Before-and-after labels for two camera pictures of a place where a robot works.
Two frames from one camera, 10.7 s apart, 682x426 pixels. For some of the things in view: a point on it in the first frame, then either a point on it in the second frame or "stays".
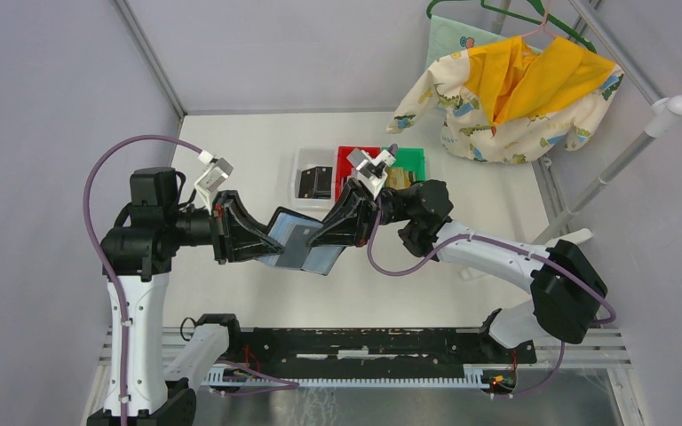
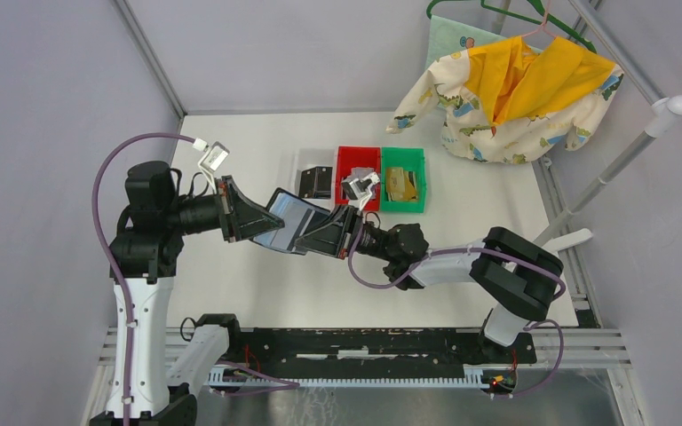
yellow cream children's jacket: x=508 y=100 stays
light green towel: x=448 y=35 stays
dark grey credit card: x=297 y=248 -> x=296 y=214
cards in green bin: x=398 y=178 stays
